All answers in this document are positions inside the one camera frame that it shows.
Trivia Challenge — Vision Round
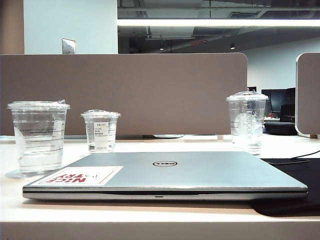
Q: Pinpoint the clear plastic cup lid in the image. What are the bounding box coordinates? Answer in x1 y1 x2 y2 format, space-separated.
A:
6 99 71 179

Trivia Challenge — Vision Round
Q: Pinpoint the small clear cup white label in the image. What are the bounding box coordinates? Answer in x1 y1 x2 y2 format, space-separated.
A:
80 109 122 154

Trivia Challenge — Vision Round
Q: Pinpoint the silver Dell laptop with sticker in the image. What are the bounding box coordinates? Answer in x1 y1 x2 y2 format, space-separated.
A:
21 151 309 201

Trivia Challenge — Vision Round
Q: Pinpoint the tall clear cup dome lid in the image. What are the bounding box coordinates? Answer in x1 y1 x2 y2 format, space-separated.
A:
225 91 270 157

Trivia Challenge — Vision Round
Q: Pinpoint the wide brown desk partition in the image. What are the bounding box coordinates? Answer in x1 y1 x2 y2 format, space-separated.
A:
0 52 248 136

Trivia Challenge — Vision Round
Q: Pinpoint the white ceiling light strip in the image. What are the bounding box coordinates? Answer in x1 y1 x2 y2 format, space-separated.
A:
116 18 320 27

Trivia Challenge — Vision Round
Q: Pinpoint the black computer monitor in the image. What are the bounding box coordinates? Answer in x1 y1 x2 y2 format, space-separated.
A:
261 87 296 118

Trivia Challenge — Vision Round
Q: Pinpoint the black office chair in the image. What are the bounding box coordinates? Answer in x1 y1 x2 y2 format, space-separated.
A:
263 103 296 136

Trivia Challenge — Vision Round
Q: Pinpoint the black mouse pad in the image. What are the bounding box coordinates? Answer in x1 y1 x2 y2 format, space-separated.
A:
251 157 320 217

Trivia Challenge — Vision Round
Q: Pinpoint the brown partition white rounded edge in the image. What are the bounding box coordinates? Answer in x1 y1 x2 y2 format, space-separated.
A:
294 52 320 138

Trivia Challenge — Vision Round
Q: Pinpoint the metal wall plate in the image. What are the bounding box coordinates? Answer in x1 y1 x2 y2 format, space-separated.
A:
61 37 76 55

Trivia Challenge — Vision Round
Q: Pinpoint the black cable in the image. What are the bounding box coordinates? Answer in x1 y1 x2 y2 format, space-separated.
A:
291 149 320 160

